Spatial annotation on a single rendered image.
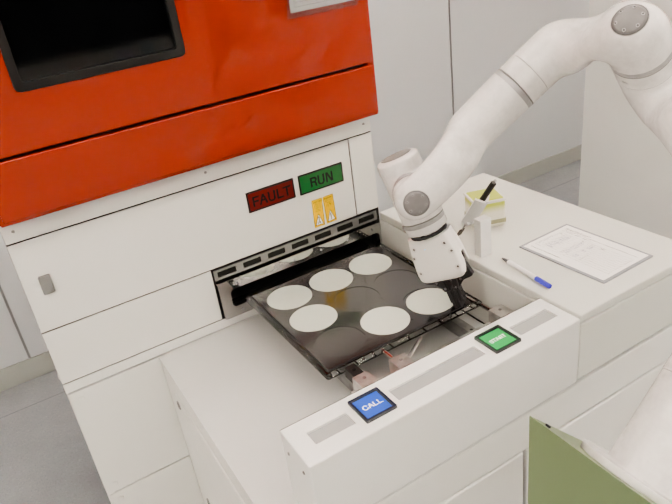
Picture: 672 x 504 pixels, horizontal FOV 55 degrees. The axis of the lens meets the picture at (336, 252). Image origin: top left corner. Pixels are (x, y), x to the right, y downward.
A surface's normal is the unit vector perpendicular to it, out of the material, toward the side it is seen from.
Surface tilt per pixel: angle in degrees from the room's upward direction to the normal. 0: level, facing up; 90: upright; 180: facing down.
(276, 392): 0
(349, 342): 0
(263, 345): 0
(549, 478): 90
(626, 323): 90
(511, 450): 90
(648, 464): 45
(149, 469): 90
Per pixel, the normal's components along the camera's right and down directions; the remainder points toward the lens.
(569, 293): -0.12, -0.88
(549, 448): -0.85, 0.33
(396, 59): 0.51, 0.34
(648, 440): -0.71, -0.41
